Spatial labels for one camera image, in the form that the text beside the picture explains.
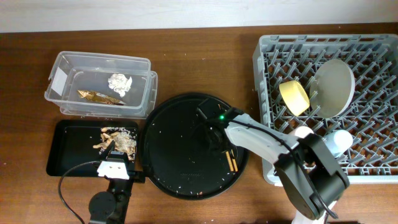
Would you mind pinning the wooden chopstick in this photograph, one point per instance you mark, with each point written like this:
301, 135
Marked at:
228, 158
233, 159

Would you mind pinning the pink cup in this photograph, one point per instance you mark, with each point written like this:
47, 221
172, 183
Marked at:
302, 131

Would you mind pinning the food scraps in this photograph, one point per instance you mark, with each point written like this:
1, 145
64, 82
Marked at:
125, 140

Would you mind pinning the round black tray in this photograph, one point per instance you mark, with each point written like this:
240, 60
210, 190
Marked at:
178, 163

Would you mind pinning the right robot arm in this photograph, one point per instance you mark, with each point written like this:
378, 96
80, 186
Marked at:
308, 171

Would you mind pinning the black rectangular tray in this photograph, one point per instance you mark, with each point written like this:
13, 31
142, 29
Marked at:
73, 142

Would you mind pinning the gold snack wrapper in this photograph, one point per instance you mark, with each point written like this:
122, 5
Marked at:
99, 97

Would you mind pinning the white tissue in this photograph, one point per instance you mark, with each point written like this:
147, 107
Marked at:
119, 83

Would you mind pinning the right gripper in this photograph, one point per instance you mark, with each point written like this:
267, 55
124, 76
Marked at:
212, 144

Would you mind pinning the clear plastic bin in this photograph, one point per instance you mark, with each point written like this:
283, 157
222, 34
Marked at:
74, 71

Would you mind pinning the light blue cup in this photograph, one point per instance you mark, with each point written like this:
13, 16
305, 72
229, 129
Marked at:
338, 142

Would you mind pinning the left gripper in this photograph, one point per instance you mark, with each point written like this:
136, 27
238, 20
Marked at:
111, 149

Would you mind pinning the yellow bowl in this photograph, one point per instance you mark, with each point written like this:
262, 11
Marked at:
294, 96

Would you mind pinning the grey plate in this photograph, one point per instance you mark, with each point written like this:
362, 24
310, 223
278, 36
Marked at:
333, 88

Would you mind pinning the grey dishwasher rack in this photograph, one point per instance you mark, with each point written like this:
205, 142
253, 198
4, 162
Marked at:
371, 118

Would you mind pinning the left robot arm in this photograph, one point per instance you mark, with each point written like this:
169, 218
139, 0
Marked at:
111, 205

